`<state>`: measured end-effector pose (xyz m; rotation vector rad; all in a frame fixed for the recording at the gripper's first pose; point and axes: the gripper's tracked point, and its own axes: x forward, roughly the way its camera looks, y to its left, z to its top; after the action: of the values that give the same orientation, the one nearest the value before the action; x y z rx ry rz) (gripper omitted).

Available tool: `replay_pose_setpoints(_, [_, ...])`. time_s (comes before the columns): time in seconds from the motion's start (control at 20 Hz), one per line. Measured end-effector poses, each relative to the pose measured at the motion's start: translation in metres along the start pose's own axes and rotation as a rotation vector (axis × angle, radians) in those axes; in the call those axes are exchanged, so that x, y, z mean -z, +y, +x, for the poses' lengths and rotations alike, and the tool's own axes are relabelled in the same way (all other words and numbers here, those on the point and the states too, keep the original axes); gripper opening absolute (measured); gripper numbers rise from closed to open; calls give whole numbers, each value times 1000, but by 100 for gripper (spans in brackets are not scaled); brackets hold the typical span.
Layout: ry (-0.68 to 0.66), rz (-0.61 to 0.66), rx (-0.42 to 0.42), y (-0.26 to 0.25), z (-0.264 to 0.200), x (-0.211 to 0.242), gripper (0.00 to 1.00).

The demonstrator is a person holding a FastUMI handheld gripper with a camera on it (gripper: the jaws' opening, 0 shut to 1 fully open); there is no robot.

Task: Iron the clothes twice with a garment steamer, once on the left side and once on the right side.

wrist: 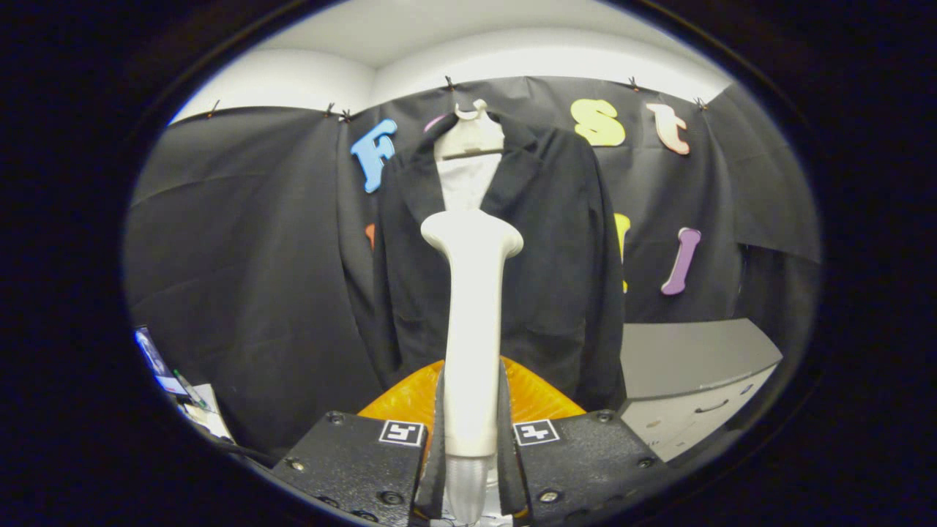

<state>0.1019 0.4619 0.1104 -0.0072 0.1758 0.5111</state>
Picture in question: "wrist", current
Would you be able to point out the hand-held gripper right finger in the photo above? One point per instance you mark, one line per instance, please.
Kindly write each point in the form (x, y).
(585, 461)

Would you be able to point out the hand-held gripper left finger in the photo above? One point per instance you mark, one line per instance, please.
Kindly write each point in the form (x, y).
(359, 461)

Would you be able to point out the grey cabinet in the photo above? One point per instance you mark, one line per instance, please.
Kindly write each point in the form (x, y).
(688, 351)

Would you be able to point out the white papers with pen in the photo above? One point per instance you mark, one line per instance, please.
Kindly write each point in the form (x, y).
(212, 421)

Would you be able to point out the tablet screen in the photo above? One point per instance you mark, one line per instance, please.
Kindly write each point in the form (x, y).
(157, 362)

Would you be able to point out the white garment steamer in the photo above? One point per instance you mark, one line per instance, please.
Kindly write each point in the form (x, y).
(474, 329)

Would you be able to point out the black backdrop cloth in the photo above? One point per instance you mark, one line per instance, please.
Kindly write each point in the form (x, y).
(234, 256)

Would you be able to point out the black suit jacket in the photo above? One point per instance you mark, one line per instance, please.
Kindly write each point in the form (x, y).
(556, 256)

